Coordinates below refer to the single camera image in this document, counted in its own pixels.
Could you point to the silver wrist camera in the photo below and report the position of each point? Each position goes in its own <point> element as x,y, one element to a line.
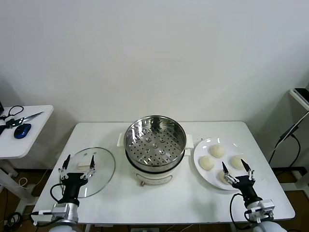
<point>266,206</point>
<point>59,211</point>

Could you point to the white power strip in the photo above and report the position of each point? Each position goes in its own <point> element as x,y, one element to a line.
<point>144,229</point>

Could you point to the small black object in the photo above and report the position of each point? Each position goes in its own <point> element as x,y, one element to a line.
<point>3,129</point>

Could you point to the stainless steel steamer basket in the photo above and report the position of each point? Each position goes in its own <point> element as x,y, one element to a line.
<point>144,154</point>

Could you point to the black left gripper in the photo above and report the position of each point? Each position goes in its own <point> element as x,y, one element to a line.
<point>72,183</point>

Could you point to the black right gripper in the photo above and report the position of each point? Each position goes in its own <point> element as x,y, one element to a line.
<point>246,187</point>

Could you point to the round glass pot lid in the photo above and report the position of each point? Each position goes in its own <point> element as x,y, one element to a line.
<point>101,174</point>

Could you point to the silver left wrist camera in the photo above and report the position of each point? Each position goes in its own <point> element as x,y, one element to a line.
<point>59,211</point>

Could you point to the large white plate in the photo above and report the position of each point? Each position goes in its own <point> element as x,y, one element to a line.
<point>205,149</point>

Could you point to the small green circuit board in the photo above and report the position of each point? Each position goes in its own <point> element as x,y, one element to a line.
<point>12,123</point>

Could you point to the white electric cooking pot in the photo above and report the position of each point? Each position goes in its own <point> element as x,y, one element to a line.
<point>154,176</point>

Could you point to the silver scissors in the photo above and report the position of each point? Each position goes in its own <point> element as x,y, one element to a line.
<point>33,115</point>

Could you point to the blue computer mouse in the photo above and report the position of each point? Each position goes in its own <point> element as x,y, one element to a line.
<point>22,131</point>

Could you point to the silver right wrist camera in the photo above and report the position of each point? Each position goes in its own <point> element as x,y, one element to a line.
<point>266,206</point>

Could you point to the white steamed baozi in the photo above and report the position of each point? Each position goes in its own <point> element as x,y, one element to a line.
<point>222,179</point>
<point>236,163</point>
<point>206,163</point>
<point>218,151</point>

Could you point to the black device on stand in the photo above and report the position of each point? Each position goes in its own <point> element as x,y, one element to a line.
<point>303,93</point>

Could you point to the black power adapter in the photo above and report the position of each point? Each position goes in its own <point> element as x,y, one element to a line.
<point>288,133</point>

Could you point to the white side table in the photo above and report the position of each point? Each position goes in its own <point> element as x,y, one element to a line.
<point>36,135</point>

